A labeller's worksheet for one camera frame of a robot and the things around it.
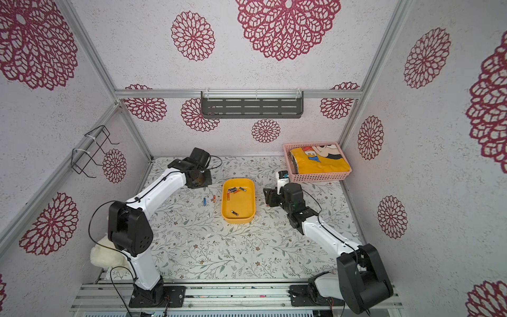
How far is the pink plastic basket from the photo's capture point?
42.3 inches

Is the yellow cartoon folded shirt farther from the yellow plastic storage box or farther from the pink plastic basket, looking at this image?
the yellow plastic storage box

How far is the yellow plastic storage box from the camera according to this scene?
949 millimetres

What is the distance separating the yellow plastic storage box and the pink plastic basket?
0.27m

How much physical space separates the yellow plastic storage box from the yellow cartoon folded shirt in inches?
11.6

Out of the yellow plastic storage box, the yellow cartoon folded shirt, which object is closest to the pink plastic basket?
the yellow cartoon folded shirt

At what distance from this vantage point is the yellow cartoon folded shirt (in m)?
1.08
